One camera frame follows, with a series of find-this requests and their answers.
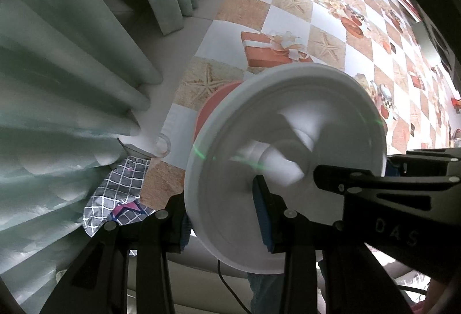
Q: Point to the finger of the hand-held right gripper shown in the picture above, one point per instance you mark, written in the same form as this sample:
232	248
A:
425	159
338	179

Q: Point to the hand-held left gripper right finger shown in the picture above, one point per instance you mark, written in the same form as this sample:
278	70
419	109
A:
262	216

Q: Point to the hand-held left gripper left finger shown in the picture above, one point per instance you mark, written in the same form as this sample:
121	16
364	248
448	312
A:
185	229

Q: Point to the white foam plate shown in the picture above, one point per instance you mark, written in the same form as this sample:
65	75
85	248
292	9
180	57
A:
288	119

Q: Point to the pink plate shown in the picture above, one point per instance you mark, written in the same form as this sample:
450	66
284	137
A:
210	108

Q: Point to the person's leg in jeans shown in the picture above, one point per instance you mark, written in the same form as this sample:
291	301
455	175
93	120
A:
263	294

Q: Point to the clear tape roll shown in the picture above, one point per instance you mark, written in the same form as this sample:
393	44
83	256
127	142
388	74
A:
166	148

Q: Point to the grey checked cloth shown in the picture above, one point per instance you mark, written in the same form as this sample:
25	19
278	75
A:
108	191

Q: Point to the printed checkered tablecloth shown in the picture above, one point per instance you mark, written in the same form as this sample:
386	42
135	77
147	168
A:
288	29

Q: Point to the pale green curtain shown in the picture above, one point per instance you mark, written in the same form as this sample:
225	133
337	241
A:
54	83

